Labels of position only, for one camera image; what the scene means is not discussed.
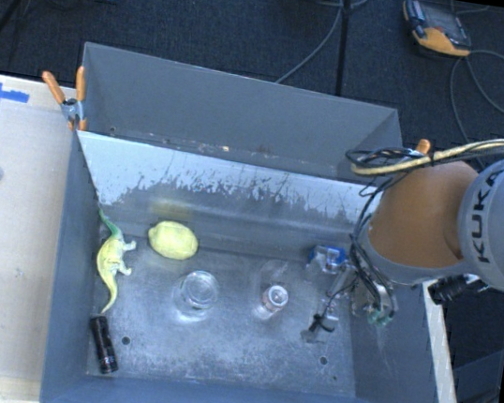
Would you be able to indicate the pale flat board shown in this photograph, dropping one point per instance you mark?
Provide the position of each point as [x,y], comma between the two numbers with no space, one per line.
[11,252]

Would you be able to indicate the clear glass cup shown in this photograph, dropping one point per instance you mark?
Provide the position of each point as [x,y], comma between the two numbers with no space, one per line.
[196,293]

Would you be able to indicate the grey metal bin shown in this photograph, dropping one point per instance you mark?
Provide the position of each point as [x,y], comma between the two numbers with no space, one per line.
[217,361]

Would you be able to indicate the yellow lemon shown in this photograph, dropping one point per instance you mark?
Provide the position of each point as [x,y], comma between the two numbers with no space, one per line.
[173,240]

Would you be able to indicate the yellow-green toy dinosaur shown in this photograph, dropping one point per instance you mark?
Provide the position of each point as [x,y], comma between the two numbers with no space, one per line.
[111,255]

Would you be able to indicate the black cylinder on white bracket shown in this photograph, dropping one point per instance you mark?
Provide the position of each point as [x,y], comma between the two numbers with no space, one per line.
[451,287]

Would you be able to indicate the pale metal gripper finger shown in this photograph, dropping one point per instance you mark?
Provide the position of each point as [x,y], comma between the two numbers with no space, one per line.
[330,313]
[312,334]

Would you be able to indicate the clear plastic bottle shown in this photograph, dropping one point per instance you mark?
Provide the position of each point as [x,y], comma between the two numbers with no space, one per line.
[273,298]

